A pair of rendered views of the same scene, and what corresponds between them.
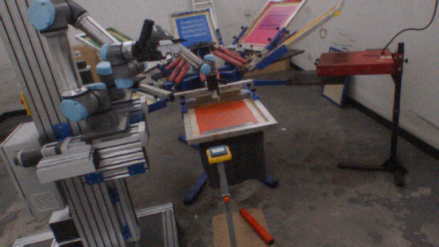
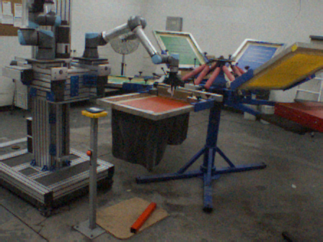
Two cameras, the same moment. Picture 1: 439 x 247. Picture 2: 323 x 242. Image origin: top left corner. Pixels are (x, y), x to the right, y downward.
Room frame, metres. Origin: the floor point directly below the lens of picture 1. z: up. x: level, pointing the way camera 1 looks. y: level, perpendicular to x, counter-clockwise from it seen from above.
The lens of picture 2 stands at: (0.35, -1.76, 1.52)
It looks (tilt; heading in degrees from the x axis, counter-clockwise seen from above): 15 degrees down; 40
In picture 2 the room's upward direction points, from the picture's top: 5 degrees clockwise
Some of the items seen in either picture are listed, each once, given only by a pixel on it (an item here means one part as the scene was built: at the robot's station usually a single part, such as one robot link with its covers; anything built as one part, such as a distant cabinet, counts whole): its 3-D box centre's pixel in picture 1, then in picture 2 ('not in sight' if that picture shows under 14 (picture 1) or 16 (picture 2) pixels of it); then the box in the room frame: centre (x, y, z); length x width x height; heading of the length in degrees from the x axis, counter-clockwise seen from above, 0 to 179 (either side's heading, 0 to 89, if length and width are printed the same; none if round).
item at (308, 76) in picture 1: (271, 81); (257, 111); (3.05, -0.55, 0.91); 1.34 x 0.40 x 0.08; 65
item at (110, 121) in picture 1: (102, 116); (45, 52); (1.63, 0.60, 1.31); 0.15 x 0.15 x 0.10
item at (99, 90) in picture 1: (95, 96); (45, 37); (1.63, 0.60, 1.42); 0.13 x 0.12 x 0.14; 162
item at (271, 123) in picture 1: (223, 112); (157, 102); (2.29, -0.04, 0.97); 0.79 x 0.58 x 0.04; 5
